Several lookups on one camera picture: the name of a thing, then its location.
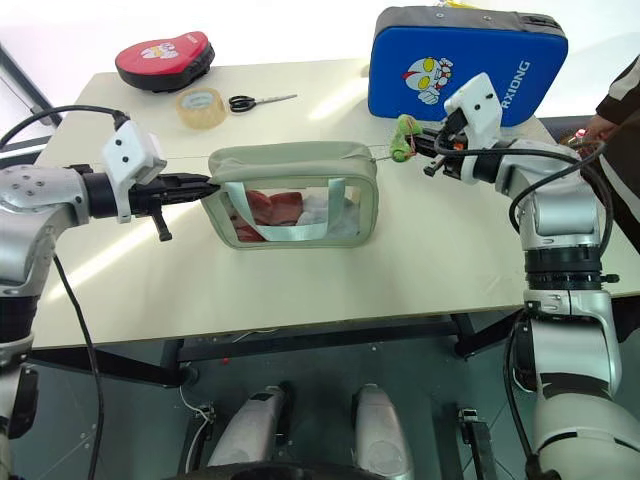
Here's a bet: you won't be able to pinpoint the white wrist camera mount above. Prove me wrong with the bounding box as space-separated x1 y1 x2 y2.
101 119 169 224
443 72 503 151

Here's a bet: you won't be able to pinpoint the blue cartoon kick pad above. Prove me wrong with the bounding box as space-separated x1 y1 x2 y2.
367 5 569 129

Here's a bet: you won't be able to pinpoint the person's hand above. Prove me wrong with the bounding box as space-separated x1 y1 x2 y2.
582 114 615 146

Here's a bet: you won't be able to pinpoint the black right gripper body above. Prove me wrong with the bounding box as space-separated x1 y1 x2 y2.
423 110 474 180

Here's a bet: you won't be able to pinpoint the person in brown striped clothing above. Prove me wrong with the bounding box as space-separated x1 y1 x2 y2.
579 53 640 344

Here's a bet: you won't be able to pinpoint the silver robot leg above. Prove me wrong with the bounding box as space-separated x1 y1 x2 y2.
205 383 294 472
351 383 415 480

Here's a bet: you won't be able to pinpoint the black table frame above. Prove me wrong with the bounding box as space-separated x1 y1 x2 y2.
27 308 529 392

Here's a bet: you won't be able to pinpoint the clear packing tape roll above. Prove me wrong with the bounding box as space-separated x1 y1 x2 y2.
175 87 228 132

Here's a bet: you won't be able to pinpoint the black floor stand bracket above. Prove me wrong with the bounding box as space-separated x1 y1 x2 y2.
455 405 504 480

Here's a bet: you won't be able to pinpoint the black handled scissors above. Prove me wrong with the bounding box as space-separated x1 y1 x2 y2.
228 92 299 114

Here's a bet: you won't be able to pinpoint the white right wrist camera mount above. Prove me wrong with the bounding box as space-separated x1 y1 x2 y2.
443 72 503 151

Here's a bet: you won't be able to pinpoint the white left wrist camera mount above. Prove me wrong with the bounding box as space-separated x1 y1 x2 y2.
101 119 169 224

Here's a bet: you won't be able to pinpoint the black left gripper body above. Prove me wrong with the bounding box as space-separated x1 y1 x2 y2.
127 173 177 243

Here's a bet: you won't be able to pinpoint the dark rounded robot waist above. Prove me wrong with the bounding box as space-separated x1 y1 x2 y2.
187 460 419 480

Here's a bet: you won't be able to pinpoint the black window frame bar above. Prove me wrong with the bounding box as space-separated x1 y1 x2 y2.
0 42 65 127

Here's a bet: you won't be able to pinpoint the white floor cable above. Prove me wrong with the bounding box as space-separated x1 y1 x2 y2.
178 382 214 464

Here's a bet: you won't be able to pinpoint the green pouch with clear window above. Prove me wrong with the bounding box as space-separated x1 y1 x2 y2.
207 141 379 250

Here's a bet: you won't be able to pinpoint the green plush keychain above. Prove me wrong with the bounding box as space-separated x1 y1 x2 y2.
391 113 419 165

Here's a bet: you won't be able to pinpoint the red and black punch pad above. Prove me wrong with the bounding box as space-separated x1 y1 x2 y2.
114 30 216 95

